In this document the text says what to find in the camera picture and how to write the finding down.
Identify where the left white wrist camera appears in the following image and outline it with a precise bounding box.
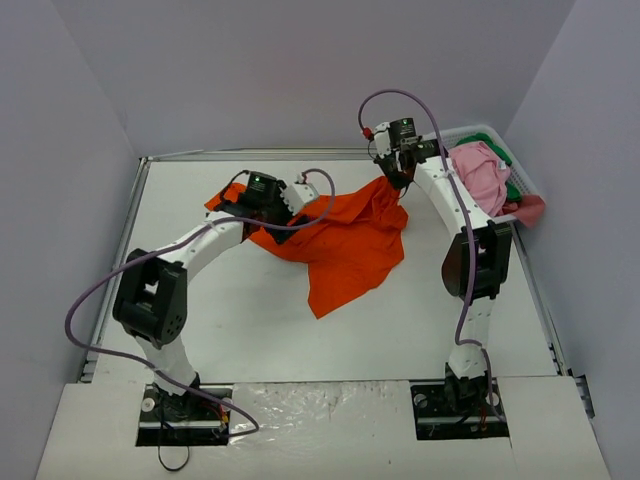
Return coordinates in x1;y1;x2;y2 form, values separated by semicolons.
280;173;320;215

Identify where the green t-shirt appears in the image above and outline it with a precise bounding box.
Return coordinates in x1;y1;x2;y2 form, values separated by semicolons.
456;133;522;203

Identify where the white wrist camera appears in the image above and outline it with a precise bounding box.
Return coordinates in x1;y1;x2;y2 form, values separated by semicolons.
280;173;320;215
361;122;392;156

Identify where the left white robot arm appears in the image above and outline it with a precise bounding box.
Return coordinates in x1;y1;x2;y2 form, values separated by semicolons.
112;171;319;418

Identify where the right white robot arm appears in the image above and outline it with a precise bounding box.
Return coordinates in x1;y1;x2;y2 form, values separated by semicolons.
370;118;512;413

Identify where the orange t-shirt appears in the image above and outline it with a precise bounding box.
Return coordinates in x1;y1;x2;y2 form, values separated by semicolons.
203;176;410;319

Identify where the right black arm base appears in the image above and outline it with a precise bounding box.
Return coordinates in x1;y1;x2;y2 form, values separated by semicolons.
410;380;510;441

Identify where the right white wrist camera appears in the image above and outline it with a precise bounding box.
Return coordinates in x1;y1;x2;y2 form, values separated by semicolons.
361;122;392;156

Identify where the white perforated plastic basket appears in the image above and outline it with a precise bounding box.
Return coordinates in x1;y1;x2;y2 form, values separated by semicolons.
441;125;542;225

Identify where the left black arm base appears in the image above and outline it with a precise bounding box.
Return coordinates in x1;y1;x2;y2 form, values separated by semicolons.
136;384;231;447

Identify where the salmon pink t-shirt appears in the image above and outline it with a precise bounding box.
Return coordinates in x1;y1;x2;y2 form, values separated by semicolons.
502;194;546;229

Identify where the thin black cable loop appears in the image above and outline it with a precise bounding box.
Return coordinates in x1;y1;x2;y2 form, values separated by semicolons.
156;414;191;472

